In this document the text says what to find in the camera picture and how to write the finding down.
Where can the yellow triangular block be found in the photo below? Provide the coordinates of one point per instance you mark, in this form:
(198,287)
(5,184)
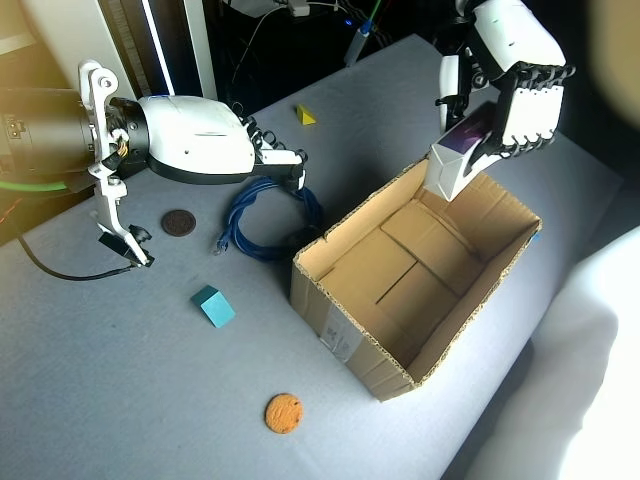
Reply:
(304,116)

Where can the white frame with light strip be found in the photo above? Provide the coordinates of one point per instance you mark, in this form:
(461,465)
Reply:
(65,30)

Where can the open brown cardboard box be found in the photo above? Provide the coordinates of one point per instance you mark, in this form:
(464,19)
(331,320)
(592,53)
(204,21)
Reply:
(430,280)

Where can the white power adapter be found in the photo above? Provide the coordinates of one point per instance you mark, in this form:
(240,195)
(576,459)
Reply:
(297,7)

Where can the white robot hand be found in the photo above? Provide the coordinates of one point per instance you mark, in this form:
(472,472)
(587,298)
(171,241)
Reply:
(200,140)
(520,40)

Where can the orange round cookie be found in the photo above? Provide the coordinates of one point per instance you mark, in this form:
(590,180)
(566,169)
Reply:
(284,414)

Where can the teal block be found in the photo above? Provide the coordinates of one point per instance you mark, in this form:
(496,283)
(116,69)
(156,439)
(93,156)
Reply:
(217,310)

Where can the dark chocolate cookie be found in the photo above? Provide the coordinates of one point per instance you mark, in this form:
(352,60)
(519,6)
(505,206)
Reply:
(178,222)

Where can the purple and white carton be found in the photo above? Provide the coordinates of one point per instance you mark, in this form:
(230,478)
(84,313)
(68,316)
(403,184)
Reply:
(445,170)

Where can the white robot body shell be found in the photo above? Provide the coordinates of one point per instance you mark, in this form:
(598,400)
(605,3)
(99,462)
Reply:
(590,375)

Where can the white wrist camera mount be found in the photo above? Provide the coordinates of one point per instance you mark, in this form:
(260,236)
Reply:
(106,200)

